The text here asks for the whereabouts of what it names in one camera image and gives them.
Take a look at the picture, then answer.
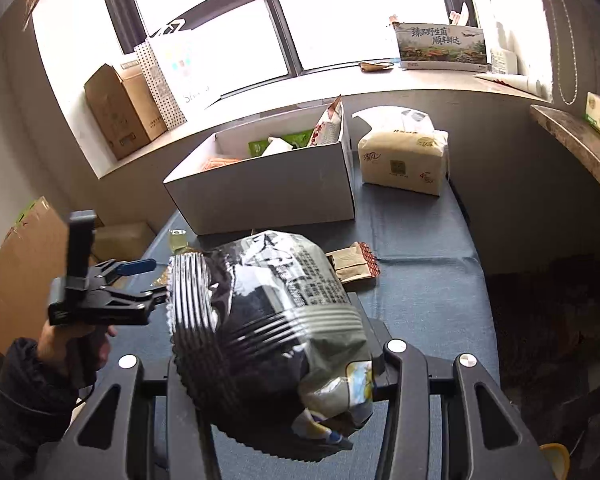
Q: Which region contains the white polka dot paper bag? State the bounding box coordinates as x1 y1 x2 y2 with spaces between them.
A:
132 19 217 129

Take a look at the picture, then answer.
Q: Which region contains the person's left forearm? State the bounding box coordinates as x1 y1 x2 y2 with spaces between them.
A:
0 337 99 480

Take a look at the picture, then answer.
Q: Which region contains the large white brown snack bag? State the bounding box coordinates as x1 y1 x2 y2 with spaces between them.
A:
307 94 344 149

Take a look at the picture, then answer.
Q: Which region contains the black silver snack bag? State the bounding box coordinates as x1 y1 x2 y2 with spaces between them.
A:
166 229 382 461

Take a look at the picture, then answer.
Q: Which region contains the large cardboard box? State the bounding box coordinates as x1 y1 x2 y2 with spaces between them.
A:
0 196 77 392

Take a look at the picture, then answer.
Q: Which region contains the yellow round object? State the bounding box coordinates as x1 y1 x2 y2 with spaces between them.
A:
538 442 572 480

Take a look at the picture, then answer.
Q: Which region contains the green seaweed snack bag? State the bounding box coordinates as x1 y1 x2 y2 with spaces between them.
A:
279 131 315 150

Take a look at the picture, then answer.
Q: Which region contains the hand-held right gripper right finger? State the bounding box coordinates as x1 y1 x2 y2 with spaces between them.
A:
370 339 557 480

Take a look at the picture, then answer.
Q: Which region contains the brown cardboard box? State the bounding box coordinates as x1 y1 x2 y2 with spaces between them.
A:
84 63 169 161

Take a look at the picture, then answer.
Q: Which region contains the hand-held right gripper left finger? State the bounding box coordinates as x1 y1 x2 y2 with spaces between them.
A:
66 352 217 480

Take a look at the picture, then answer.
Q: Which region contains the white box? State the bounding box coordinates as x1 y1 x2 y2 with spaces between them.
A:
163 104 357 236

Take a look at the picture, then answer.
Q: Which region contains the person's left hand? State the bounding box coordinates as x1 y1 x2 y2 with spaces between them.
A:
36 320 119 390

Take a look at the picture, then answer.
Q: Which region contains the green white snack packet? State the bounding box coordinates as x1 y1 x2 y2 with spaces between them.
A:
248 137 295 159

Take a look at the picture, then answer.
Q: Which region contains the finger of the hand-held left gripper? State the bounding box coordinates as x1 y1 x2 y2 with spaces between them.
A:
87 258 157 287
82 284 169 327

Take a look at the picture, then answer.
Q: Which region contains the white refill pouch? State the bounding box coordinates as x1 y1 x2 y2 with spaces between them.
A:
489 48 519 75

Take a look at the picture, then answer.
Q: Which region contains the window blind cord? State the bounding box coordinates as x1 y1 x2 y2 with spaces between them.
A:
544 0 582 107

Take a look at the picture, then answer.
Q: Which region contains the brown kraft snack packet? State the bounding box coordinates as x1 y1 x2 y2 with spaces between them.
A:
324 241 382 286

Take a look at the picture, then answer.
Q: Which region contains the clear yellow sausage packet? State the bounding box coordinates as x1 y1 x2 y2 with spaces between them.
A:
168 228 192 254

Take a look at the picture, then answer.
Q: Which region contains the white tube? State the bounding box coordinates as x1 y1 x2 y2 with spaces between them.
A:
474 72 552 97

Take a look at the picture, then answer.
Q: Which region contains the stone side counter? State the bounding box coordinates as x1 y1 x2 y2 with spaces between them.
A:
528 103 600 212

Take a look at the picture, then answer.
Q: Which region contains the printed landscape carton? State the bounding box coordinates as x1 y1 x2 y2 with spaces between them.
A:
393 22 489 70

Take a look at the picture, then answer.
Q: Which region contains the orange snack packet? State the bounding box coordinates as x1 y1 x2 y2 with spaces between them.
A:
199 154 242 174

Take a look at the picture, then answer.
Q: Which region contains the beige tissue pack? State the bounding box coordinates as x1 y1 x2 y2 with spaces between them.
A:
352 106 451 197

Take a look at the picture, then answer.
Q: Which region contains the small cardboard box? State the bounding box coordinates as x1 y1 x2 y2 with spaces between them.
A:
92 222 157 264

